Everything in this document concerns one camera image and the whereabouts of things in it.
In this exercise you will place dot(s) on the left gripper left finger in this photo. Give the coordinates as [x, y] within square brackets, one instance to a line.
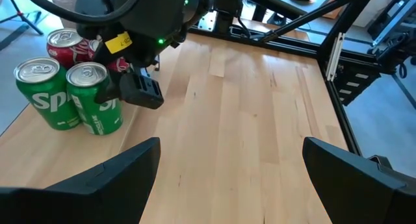
[81, 198]

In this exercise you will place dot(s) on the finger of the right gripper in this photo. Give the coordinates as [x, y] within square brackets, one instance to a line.
[102, 45]
[141, 91]

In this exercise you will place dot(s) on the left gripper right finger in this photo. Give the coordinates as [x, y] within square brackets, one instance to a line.
[364, 194]

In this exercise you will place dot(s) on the red Coca-Cola can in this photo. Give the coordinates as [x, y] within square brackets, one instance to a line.
[118, 65]
[65, 39]

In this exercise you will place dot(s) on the green Sprite can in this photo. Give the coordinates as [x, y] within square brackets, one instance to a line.
[48, 100]
[97, 120]

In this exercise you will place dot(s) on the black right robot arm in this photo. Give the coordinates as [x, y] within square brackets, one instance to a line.
[227, 6]

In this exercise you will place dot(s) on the yellow label sticker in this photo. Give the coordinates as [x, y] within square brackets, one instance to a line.
[118, 43]

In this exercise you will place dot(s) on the black tripod stand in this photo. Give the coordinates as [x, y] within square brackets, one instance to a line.
[22, 16]

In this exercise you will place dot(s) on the black vented device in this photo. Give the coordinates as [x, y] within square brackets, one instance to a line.
[354, 84]

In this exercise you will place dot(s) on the dark grey side desk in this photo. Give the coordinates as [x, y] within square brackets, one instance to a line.
[276, 0]

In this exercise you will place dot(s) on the silver frame bracket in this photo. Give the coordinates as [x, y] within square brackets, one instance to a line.
[334, 58]

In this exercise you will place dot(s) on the black aluminium table frame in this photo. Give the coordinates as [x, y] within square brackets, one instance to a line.
[292, 43]

